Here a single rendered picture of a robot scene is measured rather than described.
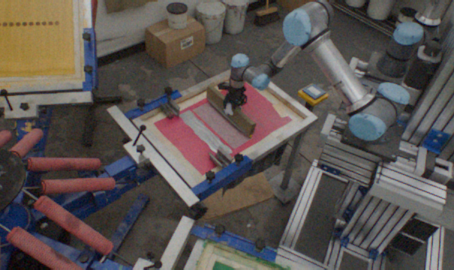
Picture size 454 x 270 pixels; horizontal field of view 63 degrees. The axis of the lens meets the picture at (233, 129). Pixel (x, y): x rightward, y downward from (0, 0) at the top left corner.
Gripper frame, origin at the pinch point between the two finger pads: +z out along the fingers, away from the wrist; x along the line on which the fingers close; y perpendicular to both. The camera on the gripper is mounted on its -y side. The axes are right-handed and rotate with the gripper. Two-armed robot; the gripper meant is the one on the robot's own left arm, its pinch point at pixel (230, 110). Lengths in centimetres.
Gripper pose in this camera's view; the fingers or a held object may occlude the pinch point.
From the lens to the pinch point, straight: 192.2
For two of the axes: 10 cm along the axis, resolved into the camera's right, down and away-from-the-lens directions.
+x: 7.5, -4.3, 5.0
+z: -1.1, 6.7, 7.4
